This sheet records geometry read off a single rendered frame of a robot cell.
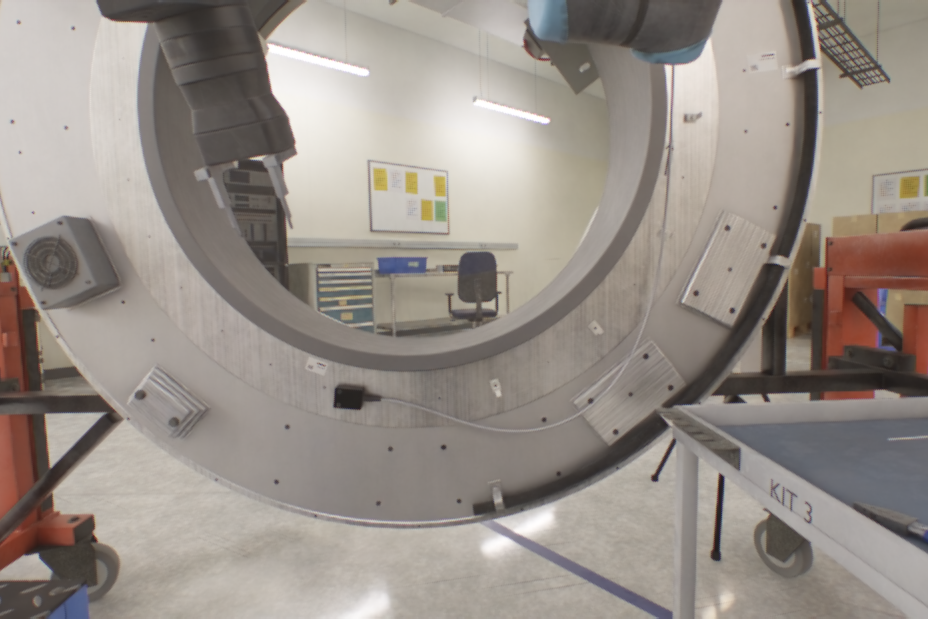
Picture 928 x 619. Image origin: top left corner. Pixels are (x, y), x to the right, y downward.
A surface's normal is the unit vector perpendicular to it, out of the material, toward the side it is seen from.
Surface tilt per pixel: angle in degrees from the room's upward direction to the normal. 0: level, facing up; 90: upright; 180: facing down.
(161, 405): 90
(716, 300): 90
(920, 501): 0
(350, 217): 90
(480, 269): 98
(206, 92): 122
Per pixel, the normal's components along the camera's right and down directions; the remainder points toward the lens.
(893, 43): -0.76, 0.07
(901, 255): -1.00, 0.03
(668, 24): 0.15, 0.78
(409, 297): 0.65, 0.04
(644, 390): 0.02, 0.07
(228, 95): -0.04, 0.59
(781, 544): -0.92, 0.05
